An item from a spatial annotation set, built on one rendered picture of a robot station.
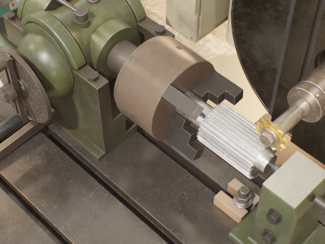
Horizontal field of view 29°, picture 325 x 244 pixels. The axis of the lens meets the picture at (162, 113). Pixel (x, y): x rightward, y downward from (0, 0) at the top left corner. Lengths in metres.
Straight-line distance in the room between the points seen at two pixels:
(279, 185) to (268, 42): 0.35
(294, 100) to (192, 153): 0.23
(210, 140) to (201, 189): 0.21
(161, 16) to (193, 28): 1.76
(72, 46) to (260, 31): 0.40
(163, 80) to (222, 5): 0.41
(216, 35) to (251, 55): 1.78
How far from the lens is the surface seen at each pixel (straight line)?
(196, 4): 1.47
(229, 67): 3.03
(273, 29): 1.32
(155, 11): 3.31
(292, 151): 1.96
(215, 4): 1.52
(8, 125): 1.40
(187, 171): 1.46
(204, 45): 3.13
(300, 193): 1.14
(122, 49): 1.32
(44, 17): 1.31
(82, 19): 1.31
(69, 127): 1.48
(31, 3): 1.41
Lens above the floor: 2.16
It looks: 50 degrees down
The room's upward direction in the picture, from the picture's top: straight up
